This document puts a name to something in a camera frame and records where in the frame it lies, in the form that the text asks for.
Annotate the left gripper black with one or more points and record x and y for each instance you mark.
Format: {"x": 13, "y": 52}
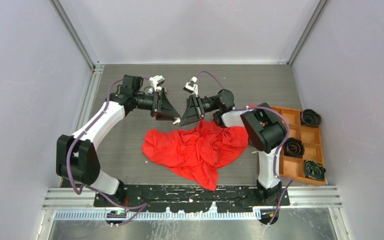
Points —
{"x": 161, "y": 106}

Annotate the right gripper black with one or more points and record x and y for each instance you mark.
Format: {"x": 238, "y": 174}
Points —
{"x": 194, "y": 111}

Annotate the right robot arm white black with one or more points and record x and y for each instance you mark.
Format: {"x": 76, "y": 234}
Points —
{"x": 263, "y": 125}

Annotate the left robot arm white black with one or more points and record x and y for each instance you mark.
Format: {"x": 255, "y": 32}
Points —
{"x": 76, "y": 154}

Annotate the red cloth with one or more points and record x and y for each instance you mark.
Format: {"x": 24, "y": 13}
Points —
{"x": 196, "y": 154}

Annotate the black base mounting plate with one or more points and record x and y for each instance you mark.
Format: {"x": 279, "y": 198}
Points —
{"x": 194, "y": 198}

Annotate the orange compartment tray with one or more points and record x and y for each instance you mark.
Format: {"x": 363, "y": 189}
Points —
{"x": 301, "y": 157}

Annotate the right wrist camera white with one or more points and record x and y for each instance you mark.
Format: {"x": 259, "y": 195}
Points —
{"x": 192, "y": 86}

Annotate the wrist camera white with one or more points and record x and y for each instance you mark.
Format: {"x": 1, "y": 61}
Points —
{"x": 192, "y": 86}
{"x": 155, "y": 84}

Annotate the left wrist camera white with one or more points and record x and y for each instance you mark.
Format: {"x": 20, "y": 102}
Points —
{"x": 155, "y": 84}

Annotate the slotted cable duct grey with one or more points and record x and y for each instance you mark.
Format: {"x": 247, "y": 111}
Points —
{"x": 118, "y": 215}

